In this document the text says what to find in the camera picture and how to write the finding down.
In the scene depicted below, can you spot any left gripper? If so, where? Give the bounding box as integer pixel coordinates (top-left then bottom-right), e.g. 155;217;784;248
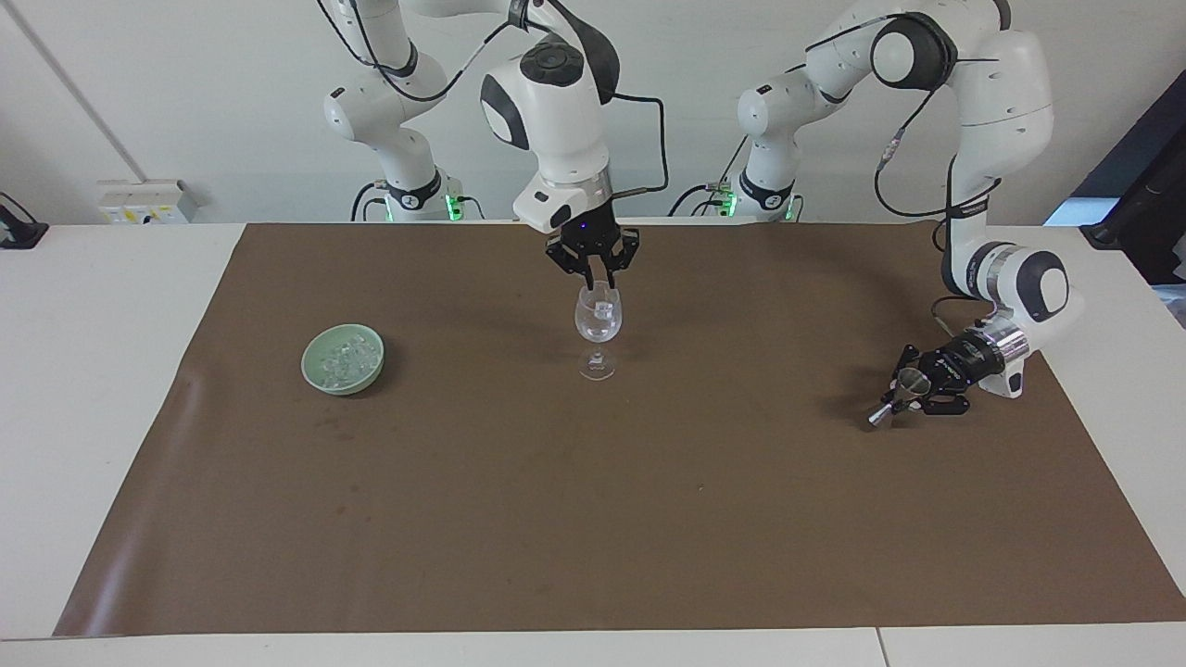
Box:
893;336;1000;417

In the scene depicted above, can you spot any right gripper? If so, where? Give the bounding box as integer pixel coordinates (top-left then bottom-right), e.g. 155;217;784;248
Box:
545;198;642;292

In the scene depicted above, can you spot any silver metal jigger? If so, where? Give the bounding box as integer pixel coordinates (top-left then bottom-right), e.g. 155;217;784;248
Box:
867;367;933;430

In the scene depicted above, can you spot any clear wine glass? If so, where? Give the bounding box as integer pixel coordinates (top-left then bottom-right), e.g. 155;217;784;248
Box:
574;282;625;384

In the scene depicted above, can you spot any heap of clear ice cubes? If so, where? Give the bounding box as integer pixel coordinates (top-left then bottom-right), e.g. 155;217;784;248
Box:
311;333;381;385

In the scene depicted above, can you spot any black stand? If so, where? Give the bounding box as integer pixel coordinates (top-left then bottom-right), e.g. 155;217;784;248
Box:
1079;93;1186;286
0;191;50;251

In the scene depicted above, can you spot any pale green bowl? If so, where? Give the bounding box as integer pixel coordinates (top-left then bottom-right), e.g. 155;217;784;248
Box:
300;322;386;397

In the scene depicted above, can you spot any black cable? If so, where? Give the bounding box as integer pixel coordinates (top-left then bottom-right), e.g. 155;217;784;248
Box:
607;90;670;199
349;180;390;223
317;0;520;103
873;85;1005;253
930;296;990;336
667;182;738;220

